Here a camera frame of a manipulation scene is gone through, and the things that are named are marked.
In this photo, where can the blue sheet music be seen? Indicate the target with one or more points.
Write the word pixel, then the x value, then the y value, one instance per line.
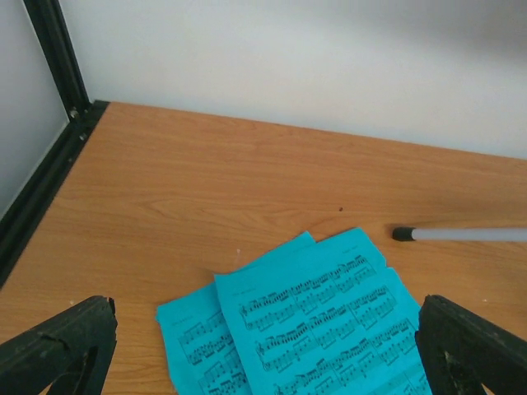
pixel 200 352
pixel 332 318

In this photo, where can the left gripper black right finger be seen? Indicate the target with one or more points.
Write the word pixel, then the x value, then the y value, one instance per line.
pixel 463 353

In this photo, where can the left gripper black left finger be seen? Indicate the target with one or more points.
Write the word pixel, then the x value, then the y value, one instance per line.
pixel 69 353

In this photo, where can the black aluminium frame rail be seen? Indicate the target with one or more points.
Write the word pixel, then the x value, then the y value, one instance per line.
pixel 46 118

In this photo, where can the white tripod music stand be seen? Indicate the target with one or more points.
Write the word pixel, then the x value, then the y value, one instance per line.
pixel 407 233

